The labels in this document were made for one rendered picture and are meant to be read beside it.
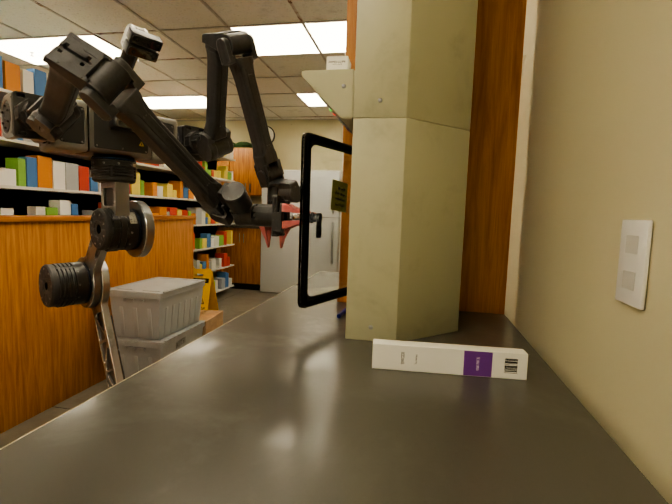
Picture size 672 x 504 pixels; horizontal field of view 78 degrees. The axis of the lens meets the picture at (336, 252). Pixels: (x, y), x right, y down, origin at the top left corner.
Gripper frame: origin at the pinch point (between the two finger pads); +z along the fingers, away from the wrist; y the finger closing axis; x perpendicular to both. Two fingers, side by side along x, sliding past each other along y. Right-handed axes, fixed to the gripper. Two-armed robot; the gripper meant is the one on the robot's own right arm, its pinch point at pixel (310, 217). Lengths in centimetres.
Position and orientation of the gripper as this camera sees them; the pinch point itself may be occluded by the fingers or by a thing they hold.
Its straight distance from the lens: 104.6
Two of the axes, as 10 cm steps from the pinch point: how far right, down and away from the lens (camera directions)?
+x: 2.0, -0.8, 9.8
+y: 0.4, -9.9, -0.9
